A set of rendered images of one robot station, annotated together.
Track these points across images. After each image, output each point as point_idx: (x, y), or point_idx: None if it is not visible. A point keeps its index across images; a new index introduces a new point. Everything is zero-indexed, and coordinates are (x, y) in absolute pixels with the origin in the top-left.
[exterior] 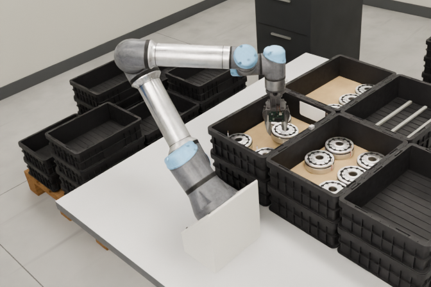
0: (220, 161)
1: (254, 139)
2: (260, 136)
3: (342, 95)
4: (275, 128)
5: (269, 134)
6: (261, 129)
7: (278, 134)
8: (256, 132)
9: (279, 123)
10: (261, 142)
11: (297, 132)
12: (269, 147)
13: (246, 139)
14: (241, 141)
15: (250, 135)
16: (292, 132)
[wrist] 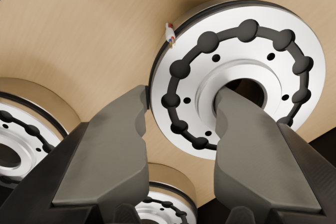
0: None
1: (77, 80)
2: (92, 48)
3: None
4: (173, 86)
5: (137, 36)
6: None
7: (189, 150)
8: (60, 8)
9: (201, 32)
10: (111, 99)
11: (307, 117)
12: (149, 127)
13: (40, 146)
14: (24, 171)
15: (41, 41)
16: (274, 119)
